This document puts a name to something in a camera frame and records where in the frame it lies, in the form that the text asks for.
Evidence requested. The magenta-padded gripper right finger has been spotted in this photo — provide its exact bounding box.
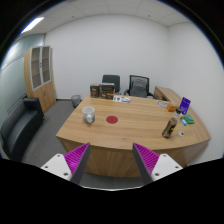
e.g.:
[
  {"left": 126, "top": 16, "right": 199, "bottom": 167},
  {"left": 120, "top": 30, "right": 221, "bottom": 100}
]
[{"left": 132, "top": 142, "right": 184, "bottom": 185}]

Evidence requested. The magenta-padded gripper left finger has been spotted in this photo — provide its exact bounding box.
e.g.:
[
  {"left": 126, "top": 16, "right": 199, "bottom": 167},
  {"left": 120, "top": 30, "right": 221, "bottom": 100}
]
[{"left": 40, "top": 142, "right": 92, "bottom": 185}]

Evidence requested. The clear black-capped drink bottle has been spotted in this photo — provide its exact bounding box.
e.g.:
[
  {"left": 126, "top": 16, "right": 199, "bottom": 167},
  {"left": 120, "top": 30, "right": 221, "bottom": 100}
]
[{"left": 161, "top": 108, "right": 184, "bottom": 139}]

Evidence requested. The white ceramic mug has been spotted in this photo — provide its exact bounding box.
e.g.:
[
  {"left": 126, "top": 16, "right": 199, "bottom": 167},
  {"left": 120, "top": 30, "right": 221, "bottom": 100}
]
[{"left": 81, "top": 106, "right": 97, "bottom": 125}]

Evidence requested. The flat round red coaster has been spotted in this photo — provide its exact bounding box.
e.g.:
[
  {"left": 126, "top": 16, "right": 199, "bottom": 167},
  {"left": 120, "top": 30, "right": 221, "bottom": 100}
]
[{"left": 105, "top": 115, "right": 119, "bottom": 125}]

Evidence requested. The orange cardboard box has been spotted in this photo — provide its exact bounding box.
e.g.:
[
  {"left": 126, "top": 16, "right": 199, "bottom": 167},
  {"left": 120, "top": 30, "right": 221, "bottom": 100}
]
[{"left": 166, "top": 103, "right": 179, "bottom": 113}]

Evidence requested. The round white disc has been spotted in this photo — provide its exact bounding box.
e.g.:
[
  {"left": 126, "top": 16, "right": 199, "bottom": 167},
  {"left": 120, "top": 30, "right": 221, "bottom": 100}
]
[{"left": 156, "top": 100, "right": 171, "bottom": 109}]

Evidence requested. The green flat box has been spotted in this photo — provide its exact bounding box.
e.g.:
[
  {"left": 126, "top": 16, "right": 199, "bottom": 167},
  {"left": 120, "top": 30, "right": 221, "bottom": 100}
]
[{"left": 183, "top": 114, "right": 196, "bottom": 125}]

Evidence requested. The grey mesh waste bin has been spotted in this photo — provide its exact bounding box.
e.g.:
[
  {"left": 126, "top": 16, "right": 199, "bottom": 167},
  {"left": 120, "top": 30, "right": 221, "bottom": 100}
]
[{"left": 70, "top": 94, "right": 83, "bottom": 109}]

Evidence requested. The black leather sofa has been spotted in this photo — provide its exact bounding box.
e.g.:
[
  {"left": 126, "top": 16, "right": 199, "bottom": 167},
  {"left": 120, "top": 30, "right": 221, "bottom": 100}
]
[{"left": 0, "top": 97, "right": 45, "bottom": 163}]

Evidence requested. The white and green leaflet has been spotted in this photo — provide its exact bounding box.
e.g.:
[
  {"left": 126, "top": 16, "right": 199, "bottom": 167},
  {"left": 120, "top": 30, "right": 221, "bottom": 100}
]
[{"left": 112, "top": 95, "right": 132, "bottom": 104}]

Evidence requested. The purple standing card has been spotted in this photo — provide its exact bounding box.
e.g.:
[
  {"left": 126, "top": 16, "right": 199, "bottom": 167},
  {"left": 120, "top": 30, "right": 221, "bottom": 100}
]
[{"left": 178, "top": 96, "right": 192, "bottom": 115}]

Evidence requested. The wooden side desk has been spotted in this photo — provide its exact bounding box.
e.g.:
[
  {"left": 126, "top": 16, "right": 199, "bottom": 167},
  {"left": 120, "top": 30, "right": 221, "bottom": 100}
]
[{"left": 153, "top": 85, "right": 184, "bottom": 108}]

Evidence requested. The brown and tan box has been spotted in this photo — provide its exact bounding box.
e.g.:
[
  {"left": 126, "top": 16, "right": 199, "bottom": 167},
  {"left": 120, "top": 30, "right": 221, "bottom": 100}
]
[{"left": 99, "top": 91, "right": 116, "bottom": 101}]

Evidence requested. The small dark brown box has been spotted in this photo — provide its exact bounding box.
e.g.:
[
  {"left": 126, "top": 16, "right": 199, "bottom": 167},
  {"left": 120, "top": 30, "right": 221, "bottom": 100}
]
[{"left": 89, "top": 83, "right": 101, "bottom": 99}]

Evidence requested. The wooden glass-door cabinet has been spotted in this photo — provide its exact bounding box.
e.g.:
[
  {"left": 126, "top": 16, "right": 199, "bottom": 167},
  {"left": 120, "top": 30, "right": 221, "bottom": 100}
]
[{"left": 23, "top": 45, "right": 58, "bottom": 114}]

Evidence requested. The black mesh-back office chair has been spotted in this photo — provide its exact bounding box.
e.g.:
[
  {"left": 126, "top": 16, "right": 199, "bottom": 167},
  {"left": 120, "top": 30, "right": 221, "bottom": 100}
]
[{"left": 123, "top": 74, "right": 155, "bottom": 99}]

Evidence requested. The black solid-back office chair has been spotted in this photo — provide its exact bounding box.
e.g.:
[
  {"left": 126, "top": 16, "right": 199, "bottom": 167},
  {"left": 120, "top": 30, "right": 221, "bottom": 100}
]
[{"left": 101, "top": 74, "right": 122, "bottom": 95}]

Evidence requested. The rectangular ceiling light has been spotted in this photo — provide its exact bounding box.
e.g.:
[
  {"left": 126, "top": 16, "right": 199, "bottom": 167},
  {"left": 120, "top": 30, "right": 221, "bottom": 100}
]
[{"left": 20, "top": 16, "right": 45, "bottom": 35}]

